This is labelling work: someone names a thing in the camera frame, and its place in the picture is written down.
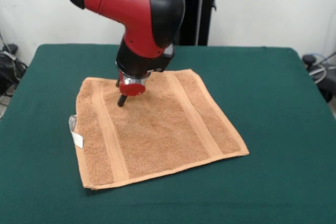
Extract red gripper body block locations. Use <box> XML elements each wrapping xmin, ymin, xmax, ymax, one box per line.
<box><xmin>118</xmin><ymin>70</ymin><xmax>146</xmax><ymax>97</ymax></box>

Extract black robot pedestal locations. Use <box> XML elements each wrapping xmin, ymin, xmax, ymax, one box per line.
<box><xmin>173</xmin><ymin>0</ymin><xmax>230</xmax><ymax>46</ymax></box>

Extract tan terry towel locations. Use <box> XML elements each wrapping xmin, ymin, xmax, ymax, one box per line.
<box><xmin>68</xmin><ymin>68</ymin><xmax>250</xmax><ymax>190</ymax></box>

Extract dark green table cloth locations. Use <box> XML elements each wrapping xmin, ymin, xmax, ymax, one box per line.
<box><xmin>0</xmin><ymin>43</ymin><xmax>336</xmax><ymax>224</ymax></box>

